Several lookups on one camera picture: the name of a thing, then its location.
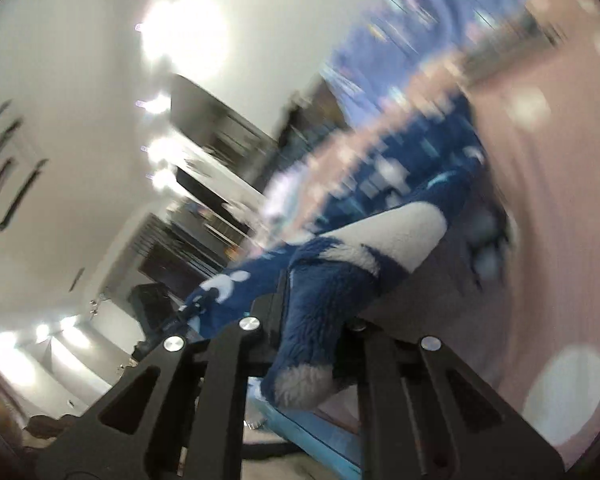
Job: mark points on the pink polka dot duvet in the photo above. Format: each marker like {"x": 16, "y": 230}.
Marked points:
{"x": 536, "y": 332}

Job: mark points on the blue tree print sheet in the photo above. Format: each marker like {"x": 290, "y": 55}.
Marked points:
{"x": 394, "y": 40}

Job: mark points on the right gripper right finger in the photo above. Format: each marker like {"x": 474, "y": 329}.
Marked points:
{"x": 425, "y": 414}

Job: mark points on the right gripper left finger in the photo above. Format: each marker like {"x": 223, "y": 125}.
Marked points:
{"x": 179, "y": 414}

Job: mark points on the navy fleece star pajama top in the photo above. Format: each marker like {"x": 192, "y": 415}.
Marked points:
{"x": 374, "y": 232}

